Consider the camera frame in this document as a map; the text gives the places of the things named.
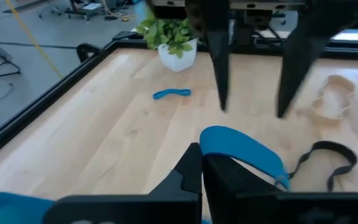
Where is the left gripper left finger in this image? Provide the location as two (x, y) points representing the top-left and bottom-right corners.
(44, 142), (203, 224)

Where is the black table frame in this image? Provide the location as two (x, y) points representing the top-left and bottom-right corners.
(0, 30), (358, 166)

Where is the wide blue rubber band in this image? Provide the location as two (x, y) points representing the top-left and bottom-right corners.
(199, 125), (291, 191)

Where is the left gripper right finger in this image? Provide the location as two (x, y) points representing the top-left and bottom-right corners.
(202, 154), (358, 224)

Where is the green plant in white pot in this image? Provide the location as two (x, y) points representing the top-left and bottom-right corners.
(135, 17), (198, 73)

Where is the yellow hanging cord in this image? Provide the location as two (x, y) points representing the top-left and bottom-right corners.
(4, 0), (64, 78)

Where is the black frame handle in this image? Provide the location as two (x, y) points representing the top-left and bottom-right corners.
(76, 42), (101, 63)

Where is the wide black rubber band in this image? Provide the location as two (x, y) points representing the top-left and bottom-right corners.
(287, 140), (358, 192)

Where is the thin blue rubber band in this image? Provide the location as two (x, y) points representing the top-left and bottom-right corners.
(152, 88), (192, 101)

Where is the wide beige rubber band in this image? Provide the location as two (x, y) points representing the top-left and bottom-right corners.
(296, 74), (357, 125)

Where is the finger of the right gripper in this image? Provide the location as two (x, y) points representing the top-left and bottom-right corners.
(277, 0), (358, 119)
(186, 8), (231, 112)

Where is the blue plastic bin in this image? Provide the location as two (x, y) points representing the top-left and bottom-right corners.
(0, 192), (55, 224)

